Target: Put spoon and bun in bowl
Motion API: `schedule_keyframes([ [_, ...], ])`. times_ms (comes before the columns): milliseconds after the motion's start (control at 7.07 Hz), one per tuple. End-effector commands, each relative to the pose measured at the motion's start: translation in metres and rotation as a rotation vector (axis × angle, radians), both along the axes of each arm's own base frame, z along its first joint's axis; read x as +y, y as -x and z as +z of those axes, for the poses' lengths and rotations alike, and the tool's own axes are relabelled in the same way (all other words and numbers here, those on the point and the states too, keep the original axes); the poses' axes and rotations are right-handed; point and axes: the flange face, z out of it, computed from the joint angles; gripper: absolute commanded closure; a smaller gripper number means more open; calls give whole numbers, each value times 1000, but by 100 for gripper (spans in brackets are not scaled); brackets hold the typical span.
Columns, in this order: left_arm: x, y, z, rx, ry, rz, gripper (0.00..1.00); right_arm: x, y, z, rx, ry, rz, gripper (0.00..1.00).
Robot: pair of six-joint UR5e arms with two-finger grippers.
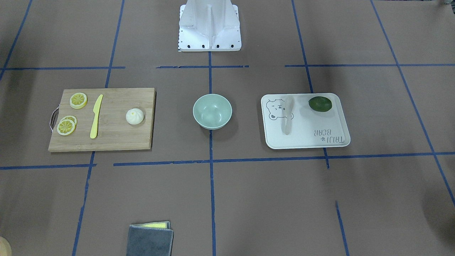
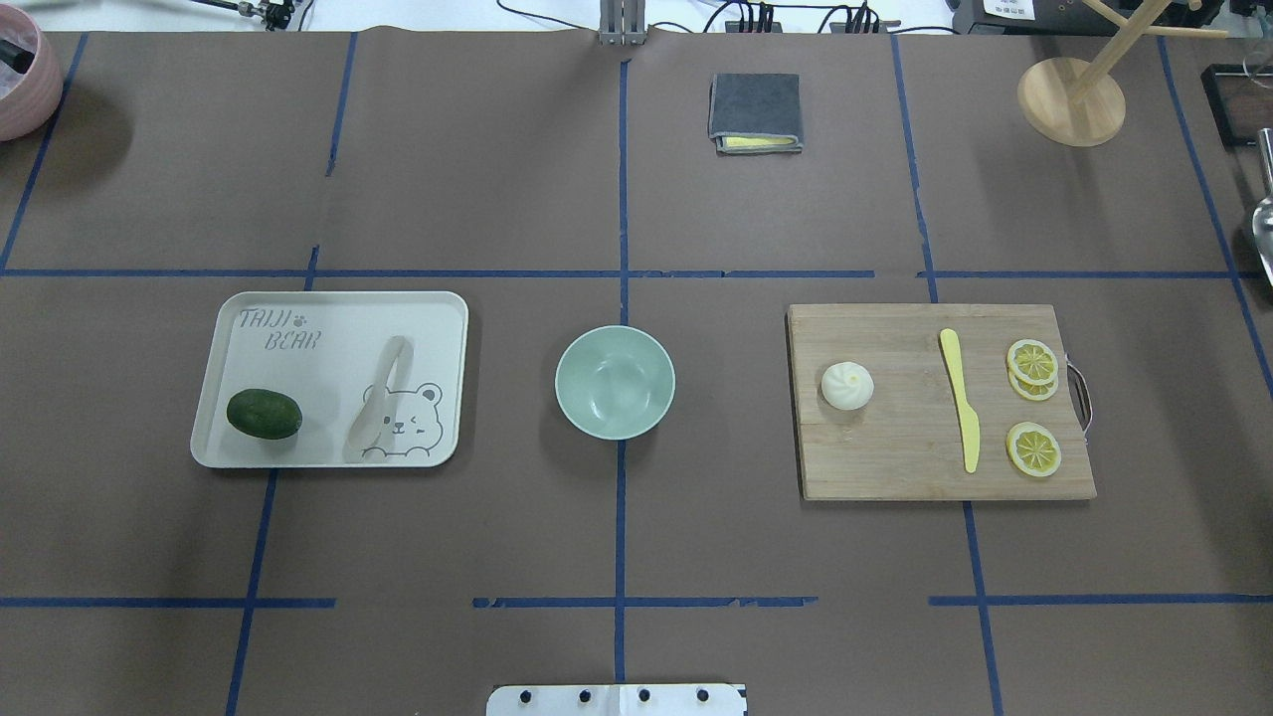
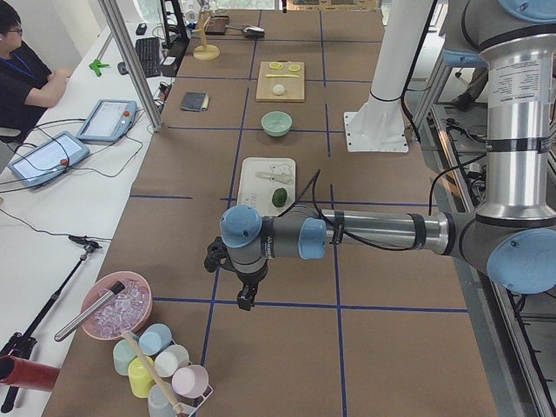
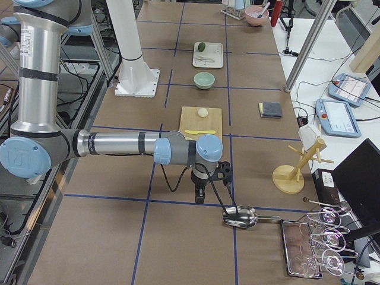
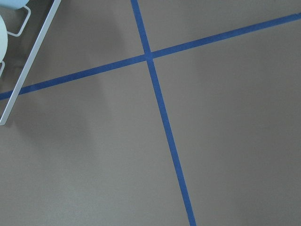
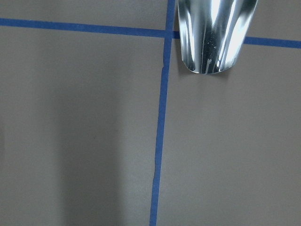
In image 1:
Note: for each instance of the yellow plastic knife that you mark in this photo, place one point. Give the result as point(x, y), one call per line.
point(96, 111)

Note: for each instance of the hidden rear lemon slice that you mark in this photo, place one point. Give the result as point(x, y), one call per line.
point(71, 118)

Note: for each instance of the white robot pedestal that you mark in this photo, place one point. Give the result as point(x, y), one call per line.
point(208, 26)

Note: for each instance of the grey cloth on sponge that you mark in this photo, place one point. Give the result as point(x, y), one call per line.
point(150, 239)

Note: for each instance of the beige spoon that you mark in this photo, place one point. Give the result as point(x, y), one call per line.
point(288, 107)

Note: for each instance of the white bear tray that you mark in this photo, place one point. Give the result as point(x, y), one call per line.
point(309, 129)

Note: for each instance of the white steamed bun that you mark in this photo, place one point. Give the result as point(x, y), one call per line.
point(134, 116)

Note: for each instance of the front lemon slice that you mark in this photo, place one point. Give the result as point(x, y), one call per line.
point(66, 127)

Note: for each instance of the light green bowl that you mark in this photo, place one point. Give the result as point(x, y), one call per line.
point(212, 111)

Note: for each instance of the dark green lime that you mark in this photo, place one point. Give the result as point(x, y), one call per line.
point(320, 104)

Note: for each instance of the bamboo cutting board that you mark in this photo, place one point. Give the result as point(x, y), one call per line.
point(114, 133)

